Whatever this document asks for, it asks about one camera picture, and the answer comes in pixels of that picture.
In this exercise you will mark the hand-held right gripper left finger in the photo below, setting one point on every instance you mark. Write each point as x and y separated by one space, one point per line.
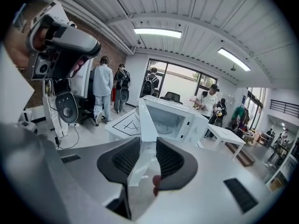
121 157

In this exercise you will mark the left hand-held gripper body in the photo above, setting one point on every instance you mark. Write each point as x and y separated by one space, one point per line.
74 41

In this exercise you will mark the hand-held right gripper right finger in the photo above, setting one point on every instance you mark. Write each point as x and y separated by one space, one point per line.
172 164

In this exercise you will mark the white microwave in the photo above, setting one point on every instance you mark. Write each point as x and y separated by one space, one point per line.
187 122

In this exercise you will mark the person's left forearm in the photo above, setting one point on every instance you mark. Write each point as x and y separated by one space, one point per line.
16 48

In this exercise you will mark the glass microwave turntable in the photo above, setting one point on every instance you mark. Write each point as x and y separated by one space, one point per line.
166 128

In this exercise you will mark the person's right hand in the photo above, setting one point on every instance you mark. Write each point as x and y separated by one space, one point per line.
156 183

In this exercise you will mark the person's left hand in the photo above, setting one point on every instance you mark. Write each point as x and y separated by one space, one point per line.
79 66

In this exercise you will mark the white table with black marking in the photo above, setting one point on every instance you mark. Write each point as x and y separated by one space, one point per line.
123 125

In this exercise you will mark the white machine housing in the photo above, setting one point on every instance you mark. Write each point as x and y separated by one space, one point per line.
83 80

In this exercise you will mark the small white table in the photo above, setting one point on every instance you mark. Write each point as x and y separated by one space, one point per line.
225 134

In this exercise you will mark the red fire extinguisher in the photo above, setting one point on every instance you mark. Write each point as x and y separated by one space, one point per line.
113 94

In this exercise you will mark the black office chair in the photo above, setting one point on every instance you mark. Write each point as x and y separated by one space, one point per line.
172 96

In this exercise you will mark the brown wooden platform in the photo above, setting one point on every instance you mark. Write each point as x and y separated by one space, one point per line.
243 154

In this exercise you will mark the white stand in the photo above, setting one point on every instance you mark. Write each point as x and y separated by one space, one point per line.
54 122

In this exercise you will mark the clothes rack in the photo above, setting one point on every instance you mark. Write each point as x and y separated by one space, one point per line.
240 116

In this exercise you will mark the long ceiling light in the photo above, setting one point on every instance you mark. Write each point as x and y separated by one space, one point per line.
233 58
157 32

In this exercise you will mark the black framed window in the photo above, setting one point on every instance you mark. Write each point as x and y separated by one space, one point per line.
180 78

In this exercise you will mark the black metal railing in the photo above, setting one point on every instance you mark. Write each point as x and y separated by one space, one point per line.
283 107

